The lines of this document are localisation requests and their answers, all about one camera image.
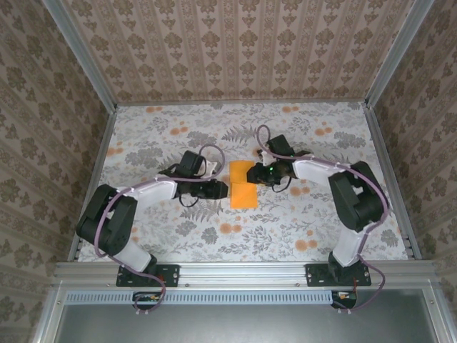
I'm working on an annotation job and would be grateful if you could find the aluminium table edge rail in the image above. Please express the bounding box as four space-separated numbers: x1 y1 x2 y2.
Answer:
366 105 423 261
66 105 119 262
114 99 369 107

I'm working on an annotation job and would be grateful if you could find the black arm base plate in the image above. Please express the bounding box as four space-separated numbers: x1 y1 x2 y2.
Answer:
116 263 180 289
305 263 372 287

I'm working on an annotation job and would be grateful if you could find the grey slotted cable duct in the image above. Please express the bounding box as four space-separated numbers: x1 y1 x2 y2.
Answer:
66 289 335 305

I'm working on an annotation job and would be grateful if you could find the orange paper sheet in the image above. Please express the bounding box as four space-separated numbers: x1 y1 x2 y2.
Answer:
228 160 259 209

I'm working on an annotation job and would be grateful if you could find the black cable outlet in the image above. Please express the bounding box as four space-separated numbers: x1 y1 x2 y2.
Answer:
132 291 162 311
331 289 358 309

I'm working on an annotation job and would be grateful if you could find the aluminium frame post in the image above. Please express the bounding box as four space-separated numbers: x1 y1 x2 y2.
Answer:
363 0 436 108
41 0 119 114

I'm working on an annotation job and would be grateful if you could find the aluminium frame bar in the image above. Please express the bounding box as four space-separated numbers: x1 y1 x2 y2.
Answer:
31 282 69 343
423 287 451 343

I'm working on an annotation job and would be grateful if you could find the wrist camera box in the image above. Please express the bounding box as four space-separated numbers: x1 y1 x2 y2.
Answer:
177 150 219 177
257 134 293 166

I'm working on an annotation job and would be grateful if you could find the floral table cover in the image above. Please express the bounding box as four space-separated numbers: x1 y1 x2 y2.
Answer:
76 103 410 264

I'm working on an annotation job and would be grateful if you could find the purple cable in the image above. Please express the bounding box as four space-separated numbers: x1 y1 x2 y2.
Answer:
95 143 226 316
256 124 390 315

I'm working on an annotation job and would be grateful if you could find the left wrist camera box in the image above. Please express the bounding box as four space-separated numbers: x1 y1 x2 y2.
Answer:
177 150 219 177

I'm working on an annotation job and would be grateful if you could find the grey metal panel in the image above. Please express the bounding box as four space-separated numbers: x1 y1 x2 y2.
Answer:
53 288 442 343

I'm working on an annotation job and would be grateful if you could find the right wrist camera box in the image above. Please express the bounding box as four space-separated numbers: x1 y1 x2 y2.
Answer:
257 134 293 166

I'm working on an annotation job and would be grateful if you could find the wide aluminium mounting rail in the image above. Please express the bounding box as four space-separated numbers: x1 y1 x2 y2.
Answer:
53 260 438 287

